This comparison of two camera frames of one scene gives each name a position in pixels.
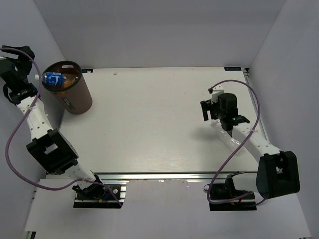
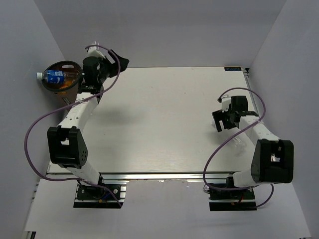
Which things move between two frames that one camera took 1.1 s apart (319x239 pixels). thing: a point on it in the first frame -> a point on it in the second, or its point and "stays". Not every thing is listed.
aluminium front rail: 160,177 stays
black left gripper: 27,66 -> 113,66
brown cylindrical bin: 74,95 stays
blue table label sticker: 233,68 stays
